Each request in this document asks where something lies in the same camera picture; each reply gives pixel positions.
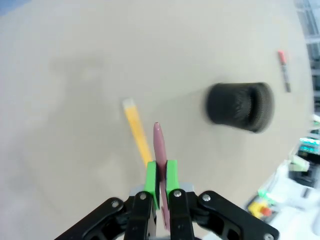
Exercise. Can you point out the red capped dark marker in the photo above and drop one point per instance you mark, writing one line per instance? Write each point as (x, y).
(283, 67)

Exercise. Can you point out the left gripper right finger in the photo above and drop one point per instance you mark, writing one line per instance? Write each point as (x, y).
(180, 215)

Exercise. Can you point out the green and white device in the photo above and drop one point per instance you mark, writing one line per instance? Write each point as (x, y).
(298, 163)

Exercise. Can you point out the black mesh pen holder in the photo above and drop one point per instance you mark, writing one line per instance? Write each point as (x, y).
(237, 107)

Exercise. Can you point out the yellow emergency stop box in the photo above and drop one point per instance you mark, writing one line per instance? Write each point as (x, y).
(257, 208)

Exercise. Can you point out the mauve pen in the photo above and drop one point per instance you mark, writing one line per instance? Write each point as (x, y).
(159, 145)

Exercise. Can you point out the lit monitor screen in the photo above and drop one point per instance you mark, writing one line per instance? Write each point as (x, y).
(310, 145)

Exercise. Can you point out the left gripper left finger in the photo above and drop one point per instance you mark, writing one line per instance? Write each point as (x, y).
(140, 220)

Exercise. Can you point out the yellow pencil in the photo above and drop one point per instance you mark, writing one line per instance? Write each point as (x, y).
(136, 122)

